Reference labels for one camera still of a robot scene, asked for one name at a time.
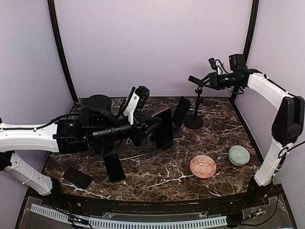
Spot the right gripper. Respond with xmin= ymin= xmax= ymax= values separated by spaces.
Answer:
xmin=200 ymin=72 xmax=242 ymax=90

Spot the purple phone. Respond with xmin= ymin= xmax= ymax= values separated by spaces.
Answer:
xmin=151 ymin=107 xmax=173 ymax=148

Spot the pole phone stand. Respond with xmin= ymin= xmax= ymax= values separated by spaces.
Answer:
xmin=184 ymin=75 xmax=203 ymax=129

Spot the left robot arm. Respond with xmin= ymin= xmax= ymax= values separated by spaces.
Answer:
xmin=0 ymin=94 xmax=162 ymax=208

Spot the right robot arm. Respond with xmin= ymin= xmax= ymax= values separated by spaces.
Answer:
xmin=198 ymin=68 xmax=305 ymax=187

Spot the black folding phone stand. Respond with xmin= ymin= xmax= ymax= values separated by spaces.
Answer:
xmin=150 ymin=135 xmax=174 ymax=151

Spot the black phone centre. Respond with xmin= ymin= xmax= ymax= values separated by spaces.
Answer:
xmin=103 ymin=155 xmax=126 ymax=183

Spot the black phone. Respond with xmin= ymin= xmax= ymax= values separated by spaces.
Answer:
xmin=103 ymin=155 xmax=126 ymax=183
xmin=63 ymin=167 xmax=93 ymax=190

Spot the black phone left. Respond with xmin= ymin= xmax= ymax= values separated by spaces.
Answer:
xmin=63 ymin=167 xmax=93 ymax=190

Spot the pink patterned plate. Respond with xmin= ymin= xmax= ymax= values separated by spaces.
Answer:
xmin=190 ymin=155 xmax=217 ymax=179

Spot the pale green bowl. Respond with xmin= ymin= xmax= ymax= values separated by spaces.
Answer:
xmin=228 ymin=146 xmax=250 ymax=167

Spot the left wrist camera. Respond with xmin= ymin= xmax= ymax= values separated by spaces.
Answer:
xmin=117 ymin=86 xmax=150 ymax=125

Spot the white cable duct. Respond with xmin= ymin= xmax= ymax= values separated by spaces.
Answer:
xmin=30 ymin=204 xmax=227 ymax=229

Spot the left black frame post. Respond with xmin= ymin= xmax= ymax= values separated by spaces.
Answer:
xmin=47 ymin=0 xmax=78 ymax=102

